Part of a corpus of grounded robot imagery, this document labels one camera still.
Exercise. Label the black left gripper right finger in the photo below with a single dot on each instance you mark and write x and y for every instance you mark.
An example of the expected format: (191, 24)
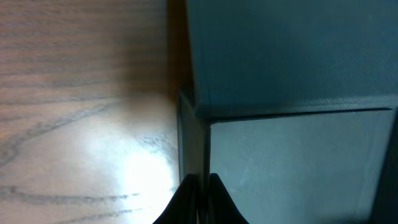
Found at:
(222, 209)

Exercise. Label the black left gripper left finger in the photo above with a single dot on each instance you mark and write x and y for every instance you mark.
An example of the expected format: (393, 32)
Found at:
(182, 208)

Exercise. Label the dark green box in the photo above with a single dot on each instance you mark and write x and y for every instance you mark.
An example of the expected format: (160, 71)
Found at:
(294, 106)

